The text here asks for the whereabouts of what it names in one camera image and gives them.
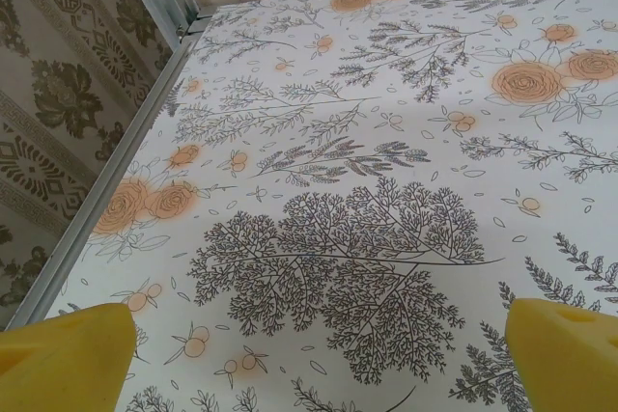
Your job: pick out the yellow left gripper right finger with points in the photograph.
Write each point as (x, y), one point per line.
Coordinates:
(565, 364)

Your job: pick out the floral print tablecloth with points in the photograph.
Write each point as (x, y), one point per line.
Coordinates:
(367, 180)

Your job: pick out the aluminium side frame rail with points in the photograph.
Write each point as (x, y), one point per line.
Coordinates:
(99, 185)

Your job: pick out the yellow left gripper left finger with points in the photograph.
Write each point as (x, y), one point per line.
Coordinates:
(58, 364)

